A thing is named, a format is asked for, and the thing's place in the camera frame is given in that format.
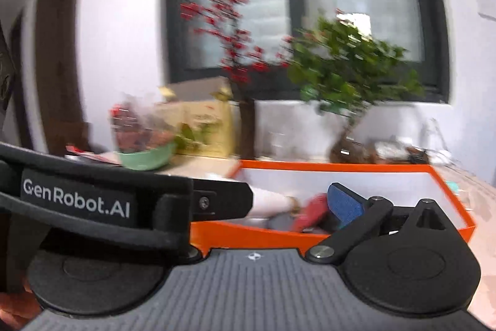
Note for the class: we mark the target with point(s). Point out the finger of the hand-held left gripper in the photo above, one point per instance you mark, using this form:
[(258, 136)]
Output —
[(224, 199)]

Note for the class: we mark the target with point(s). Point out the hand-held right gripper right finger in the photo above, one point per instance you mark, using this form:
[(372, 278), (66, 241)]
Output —
[(345, 205)]

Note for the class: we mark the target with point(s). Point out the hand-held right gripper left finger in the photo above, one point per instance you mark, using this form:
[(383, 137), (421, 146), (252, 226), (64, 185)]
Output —
[(192, 255)]

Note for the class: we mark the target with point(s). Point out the red sachet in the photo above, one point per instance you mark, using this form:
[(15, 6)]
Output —
[(310, 212)]

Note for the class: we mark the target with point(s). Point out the orange box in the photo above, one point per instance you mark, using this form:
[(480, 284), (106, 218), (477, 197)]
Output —
[(248, 234)]

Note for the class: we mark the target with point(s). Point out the white tube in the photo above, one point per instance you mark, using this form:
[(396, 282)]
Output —
[(271, 203)]

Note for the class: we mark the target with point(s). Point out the floral patterned desktop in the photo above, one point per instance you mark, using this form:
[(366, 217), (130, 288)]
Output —
[(484, 238)]

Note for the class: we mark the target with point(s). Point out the person's left hand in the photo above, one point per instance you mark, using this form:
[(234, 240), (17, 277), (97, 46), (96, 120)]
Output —
[(15, 305)]

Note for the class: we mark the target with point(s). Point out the green bowl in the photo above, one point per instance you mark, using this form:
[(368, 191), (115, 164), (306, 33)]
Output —
[(147, 158)]

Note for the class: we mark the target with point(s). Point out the yellow carton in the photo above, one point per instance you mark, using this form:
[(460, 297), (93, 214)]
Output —
[(209, 129)]

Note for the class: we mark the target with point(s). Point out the brown twisted vase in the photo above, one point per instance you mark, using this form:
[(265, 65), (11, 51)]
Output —
[(247, 129)]

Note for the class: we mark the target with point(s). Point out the clear bag of red dates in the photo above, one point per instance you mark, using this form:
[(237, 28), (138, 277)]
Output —
[(139, 129)]

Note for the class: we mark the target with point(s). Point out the green potted plant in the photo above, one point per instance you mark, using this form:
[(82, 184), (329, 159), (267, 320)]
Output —
[(348, 71)]

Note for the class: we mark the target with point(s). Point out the dark brown door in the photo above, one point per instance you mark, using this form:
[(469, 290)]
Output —
[(58, 63)]

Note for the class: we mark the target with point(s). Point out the white wall switch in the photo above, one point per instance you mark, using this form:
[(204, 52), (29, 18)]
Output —
[(486, 5)]

